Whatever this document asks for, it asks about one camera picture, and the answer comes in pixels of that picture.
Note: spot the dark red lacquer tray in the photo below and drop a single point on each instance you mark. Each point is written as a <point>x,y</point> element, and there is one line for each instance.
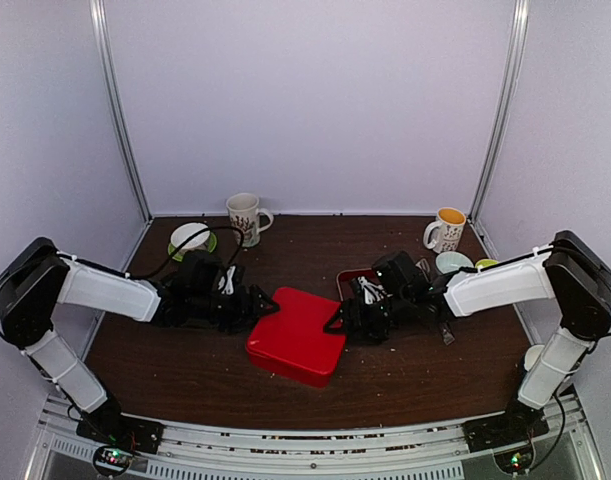
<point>343,282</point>

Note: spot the green saucer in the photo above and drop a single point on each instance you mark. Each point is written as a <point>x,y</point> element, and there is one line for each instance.
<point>209,246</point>

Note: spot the aluminium front rail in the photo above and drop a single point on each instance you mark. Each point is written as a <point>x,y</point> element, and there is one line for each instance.
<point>438,450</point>

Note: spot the metal serving tongs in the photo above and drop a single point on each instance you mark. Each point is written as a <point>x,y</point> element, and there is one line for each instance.
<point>442,325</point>

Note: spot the flower pattern mug yellow inside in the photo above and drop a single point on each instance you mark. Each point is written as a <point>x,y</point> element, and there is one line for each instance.
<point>443,234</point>

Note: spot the tall coral pattern mug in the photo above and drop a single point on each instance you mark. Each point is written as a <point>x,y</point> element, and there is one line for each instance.
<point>249,217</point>

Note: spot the blue lined ceramic bowl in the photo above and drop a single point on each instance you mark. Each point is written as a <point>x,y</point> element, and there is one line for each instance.
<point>451,261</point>

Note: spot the white ceramic bowl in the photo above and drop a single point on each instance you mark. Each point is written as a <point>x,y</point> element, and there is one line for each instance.
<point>189,237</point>

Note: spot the aluminium corner post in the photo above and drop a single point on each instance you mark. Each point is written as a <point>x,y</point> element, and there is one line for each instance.
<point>118,119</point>
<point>511,75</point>

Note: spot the aluminium left corner post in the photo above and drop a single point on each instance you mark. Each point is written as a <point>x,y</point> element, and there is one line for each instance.
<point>118,119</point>

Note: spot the red tin box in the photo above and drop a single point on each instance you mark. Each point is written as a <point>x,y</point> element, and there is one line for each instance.
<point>311,367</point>

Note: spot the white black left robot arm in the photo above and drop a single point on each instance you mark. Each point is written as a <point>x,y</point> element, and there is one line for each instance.
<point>43,281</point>

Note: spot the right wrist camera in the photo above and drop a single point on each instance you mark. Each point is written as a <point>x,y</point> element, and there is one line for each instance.
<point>369,292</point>

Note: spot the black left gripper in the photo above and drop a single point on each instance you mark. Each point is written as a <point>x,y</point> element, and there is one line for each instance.
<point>243,311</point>

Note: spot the lime green plastic bowl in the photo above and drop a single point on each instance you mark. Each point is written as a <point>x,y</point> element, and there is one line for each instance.
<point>486,262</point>

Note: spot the red tin lid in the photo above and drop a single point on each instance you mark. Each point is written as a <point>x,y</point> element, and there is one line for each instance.
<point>297,326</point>

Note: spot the aluminium right corner post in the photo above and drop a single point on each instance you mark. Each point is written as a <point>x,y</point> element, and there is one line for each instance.
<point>511,75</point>

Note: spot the white paper cup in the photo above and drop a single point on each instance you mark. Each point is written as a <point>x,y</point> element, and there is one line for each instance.
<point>531,356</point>

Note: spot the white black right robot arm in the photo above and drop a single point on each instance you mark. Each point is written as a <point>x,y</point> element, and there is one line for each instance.
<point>565,270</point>

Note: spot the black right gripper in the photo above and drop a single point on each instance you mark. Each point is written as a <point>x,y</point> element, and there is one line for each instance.
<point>359,323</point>

